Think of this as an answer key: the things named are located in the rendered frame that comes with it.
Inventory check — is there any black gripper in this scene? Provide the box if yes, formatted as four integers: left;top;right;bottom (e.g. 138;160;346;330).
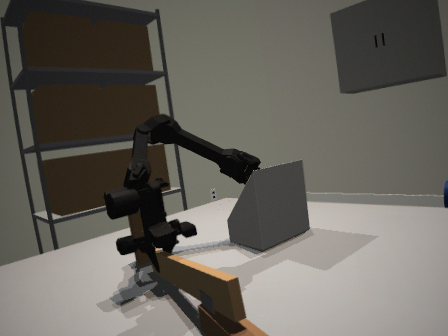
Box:
116;207;197;273

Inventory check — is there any long brown wooden rail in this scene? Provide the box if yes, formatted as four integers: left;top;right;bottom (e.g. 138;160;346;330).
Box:
151;248;246;323

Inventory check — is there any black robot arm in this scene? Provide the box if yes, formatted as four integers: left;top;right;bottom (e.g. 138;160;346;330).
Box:
103;114;261;249

